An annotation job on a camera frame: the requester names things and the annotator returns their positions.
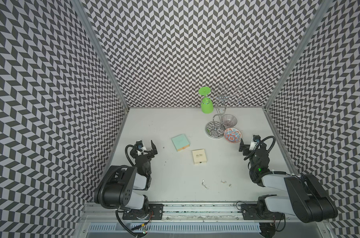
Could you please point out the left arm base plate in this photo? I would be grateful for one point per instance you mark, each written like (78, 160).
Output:
(153, 211)

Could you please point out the clear purple glass bowl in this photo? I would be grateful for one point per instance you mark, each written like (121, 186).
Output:
(229, 121)

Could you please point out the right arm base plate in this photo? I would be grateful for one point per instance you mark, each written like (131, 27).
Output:
(253, 212)

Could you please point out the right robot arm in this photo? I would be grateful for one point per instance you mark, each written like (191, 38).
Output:
(306, 199)

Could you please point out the aluminium front rail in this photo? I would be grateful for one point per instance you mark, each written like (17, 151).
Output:
(203, 212)

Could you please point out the chrome wire jewelry stand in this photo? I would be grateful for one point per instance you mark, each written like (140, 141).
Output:
(215, 129)

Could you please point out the mint green jewelry box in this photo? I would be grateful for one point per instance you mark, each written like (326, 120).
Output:
(180, 142)

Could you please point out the cream small jewelry box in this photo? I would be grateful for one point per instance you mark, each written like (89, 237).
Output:
(199, 156)

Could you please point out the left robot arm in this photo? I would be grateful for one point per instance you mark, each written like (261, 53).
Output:
(117, 190)

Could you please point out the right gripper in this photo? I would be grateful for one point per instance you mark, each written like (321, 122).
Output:
(241, 146)

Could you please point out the colourful patterned ceramic bowl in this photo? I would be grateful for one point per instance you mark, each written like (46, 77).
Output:
(232, 135)

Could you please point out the green plastic wine glass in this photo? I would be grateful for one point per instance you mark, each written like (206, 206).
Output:
(206, 103)

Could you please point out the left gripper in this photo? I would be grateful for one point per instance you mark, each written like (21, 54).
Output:
(150, 152)

